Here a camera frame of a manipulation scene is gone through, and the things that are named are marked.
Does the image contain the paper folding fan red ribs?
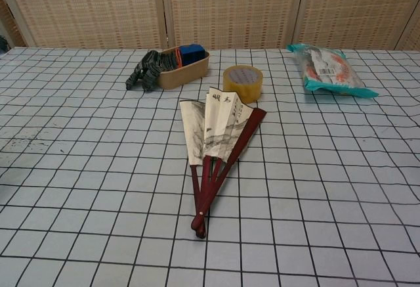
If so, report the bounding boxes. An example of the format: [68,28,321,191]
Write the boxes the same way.
[179,86,268,239]

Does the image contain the yellowish clear tape roll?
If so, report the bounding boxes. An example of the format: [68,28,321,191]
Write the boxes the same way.
[222,65,264,104]

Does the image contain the oval kraft paper box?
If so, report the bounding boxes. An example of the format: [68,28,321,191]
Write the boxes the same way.
[154,45,211,90]

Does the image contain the blue block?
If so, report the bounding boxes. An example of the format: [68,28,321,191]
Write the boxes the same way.
[178,43,206,68]

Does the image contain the dark patterned folded item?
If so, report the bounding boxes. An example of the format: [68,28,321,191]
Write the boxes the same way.
[126,49,180,93]

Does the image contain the light blue grid tablecloth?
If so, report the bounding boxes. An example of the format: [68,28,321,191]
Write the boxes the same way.
[0,47,420,287]

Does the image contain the woven bamboo screen panel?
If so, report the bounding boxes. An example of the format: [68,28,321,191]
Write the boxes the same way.
[0,0,29,48]
[0,0,168,51]
[291,0,420,51]
[160,0,308,51]
[395,0,420,51]

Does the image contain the teal snack package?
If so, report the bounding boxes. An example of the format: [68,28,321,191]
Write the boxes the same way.
[286,43,380,99]

